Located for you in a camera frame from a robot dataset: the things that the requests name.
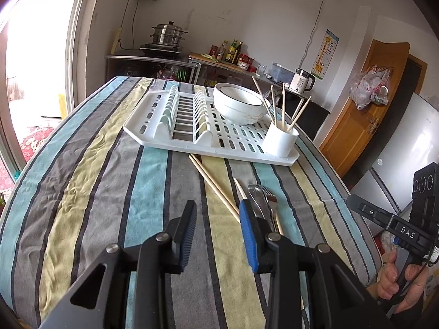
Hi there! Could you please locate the wooden cutting board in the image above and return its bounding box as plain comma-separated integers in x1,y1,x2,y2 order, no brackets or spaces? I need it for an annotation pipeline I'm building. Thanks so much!
188,53,245,73

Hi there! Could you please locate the clear plastic container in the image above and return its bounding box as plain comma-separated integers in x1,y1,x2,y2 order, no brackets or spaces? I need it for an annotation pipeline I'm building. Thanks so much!
270,63,295,84

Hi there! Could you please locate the metal kitchen shelf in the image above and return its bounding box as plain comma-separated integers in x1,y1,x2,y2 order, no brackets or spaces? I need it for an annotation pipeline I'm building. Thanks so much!
105,55,202,84

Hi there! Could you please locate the white refrigerator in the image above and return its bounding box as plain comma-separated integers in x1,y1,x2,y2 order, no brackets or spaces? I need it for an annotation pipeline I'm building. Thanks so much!
350,93,438,216

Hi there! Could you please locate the white utensil cup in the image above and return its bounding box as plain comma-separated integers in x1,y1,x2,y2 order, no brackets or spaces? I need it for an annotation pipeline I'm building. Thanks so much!
261,123,299,158

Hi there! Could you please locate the orange wooden door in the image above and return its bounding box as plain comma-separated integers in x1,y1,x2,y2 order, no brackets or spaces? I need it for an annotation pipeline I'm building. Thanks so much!
319,40,410,177

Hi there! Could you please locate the white plastic dish rack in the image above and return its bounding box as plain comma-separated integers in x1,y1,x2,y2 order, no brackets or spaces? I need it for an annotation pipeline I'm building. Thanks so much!
123,82,299,166

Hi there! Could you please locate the stainless steel steamer pot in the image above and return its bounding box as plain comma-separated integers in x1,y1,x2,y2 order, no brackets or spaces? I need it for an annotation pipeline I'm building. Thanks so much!
151,21,187,47

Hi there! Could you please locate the dark sauce bottle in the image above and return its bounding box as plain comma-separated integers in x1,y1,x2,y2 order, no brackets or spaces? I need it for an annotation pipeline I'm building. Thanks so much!
232,41,243,65

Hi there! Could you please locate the white electric kettle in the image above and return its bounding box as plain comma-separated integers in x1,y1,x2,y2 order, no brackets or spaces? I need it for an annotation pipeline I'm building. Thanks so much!
289,68,316,94

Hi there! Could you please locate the plastic bag on door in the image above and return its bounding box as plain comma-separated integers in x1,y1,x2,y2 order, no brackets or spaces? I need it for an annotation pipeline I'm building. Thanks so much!
349,66,392,110

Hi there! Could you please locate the metal spoon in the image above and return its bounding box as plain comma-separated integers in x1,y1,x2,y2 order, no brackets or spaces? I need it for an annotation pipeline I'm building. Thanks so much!
247,184,275,230

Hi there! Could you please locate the giraffe wall poster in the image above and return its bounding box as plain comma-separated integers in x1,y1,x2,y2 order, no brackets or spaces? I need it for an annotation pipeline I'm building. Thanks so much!
311,30,339,80

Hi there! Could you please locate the metal fork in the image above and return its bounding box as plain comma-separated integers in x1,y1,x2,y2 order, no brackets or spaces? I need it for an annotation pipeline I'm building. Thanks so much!
260,186,280,232

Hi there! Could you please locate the induction cooktop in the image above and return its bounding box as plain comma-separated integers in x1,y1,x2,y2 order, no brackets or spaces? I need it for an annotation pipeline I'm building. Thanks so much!
139,44,181,58

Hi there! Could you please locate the striped tablecloth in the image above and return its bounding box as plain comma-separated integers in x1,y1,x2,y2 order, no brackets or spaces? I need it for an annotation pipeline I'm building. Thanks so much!
1,77,382,328

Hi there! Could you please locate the person's right hand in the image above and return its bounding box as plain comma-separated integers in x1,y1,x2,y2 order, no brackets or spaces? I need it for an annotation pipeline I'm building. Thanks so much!
376,246,432,314

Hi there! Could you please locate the large white bowl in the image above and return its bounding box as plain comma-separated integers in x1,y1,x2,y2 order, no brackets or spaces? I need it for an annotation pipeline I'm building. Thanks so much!
213,83,268,126

